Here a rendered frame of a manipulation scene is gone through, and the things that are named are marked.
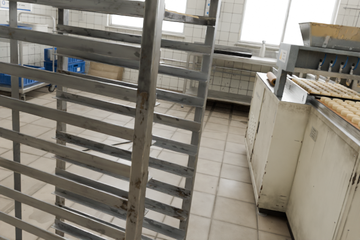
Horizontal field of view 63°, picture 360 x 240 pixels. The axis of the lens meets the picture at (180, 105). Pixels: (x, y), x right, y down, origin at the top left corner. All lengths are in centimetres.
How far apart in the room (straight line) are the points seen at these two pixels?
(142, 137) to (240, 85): 454
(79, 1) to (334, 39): 159
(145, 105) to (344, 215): 106
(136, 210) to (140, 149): 15
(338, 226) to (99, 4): 126
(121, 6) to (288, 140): 156
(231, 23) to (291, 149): 334
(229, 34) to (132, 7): 445
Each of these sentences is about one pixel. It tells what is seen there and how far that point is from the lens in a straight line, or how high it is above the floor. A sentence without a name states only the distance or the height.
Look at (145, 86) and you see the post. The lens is 59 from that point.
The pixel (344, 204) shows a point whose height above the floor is 59.
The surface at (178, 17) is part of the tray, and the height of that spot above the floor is 122.
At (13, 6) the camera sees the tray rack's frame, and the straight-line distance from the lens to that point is 116.
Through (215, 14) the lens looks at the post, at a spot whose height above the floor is 126.
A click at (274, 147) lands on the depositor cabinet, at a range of 201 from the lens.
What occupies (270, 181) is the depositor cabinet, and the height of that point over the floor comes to 29.
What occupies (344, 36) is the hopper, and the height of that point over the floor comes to 126.
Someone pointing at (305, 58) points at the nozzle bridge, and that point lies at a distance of 199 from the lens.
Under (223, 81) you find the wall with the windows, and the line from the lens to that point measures 512.
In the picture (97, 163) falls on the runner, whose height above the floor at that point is 87.
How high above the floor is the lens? 121
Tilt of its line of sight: 15 degrees down
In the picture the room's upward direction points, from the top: 7 degrees clockwise
